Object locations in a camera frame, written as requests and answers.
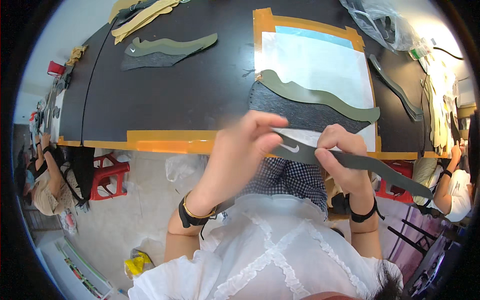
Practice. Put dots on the white paper sheet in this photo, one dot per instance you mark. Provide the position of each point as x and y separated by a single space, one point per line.
318 63

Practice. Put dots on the olive wavy shoe overlay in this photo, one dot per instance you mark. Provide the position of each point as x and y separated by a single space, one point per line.
322 96

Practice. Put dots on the olive strip with white logo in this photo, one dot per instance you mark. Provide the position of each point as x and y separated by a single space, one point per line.
375 167

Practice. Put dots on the orange tape frame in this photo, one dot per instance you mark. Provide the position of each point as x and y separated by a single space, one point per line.
264 22

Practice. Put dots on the person's left hand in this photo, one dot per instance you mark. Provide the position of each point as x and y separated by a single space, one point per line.
228 161

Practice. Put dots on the red plastic stool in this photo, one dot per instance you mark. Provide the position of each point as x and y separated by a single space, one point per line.
397 187
108 176

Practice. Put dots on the person's right hand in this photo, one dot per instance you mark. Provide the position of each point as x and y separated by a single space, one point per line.
348 180

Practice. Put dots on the person's legs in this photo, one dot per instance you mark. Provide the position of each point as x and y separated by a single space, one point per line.
288 180

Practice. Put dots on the small labelled plastic bag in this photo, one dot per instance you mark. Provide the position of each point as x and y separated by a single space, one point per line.
420 48

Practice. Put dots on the cluttered work table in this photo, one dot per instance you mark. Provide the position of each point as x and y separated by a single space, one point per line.
48 108

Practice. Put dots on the pile of beige shoe pieces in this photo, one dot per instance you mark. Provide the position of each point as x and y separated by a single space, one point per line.
142 17

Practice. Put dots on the white shelf with items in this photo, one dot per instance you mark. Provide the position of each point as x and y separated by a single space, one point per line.
75 270

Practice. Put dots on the yellow plastic bag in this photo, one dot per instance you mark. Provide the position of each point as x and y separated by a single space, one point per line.
135 263

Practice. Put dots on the black wrist band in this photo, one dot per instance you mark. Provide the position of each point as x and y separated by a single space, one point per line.
189 217
362 216

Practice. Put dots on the person's body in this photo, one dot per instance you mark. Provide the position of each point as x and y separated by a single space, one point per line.
270 255

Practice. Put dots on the crumpled clear plastic bag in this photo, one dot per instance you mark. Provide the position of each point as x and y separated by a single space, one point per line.
185 168

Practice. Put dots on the stack of olive strips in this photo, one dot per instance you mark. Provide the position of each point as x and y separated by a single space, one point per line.
399 92

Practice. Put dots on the yellow fabric pieces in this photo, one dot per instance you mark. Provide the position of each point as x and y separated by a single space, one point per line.
77 54

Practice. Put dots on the clear plastic bag of parts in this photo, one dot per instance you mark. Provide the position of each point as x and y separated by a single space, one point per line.
378 22

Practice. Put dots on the grey knit shoe fabric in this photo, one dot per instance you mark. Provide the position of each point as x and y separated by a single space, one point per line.
150 62
292 110

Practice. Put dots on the red plastic basket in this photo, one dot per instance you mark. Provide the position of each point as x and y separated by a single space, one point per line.
55 68

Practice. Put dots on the stack of cream shoe pieces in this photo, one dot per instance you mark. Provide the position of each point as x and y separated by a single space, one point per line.
440 108

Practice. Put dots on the black metal frame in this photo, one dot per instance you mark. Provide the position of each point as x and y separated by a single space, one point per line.
412 234

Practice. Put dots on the olive overlay with white logo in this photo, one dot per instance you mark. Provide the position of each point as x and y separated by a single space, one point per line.
172 47

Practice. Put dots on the light blue sheet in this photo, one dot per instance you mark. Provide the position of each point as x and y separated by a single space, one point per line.
318 35

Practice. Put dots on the orange tape table edging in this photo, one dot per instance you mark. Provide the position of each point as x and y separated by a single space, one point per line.
165 140

